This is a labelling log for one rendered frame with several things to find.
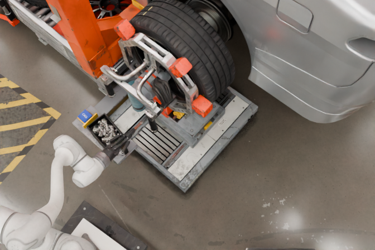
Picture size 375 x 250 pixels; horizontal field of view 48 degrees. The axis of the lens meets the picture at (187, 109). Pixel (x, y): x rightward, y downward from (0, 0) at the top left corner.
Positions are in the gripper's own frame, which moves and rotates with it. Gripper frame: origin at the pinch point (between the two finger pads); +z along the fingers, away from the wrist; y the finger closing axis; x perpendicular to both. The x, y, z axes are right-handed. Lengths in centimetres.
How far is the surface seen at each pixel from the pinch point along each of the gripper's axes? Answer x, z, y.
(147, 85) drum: -26.3, 15.9, 1.7
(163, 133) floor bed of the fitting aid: 54, 45, 7
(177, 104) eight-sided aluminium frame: -1.6, 33.9, -7.7
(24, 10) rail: 20, 45, 146
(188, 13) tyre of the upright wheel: -61, 43, -1
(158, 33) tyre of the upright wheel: -56, 26, 4
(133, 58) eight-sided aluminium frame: -17.2, 33.4, 27.0
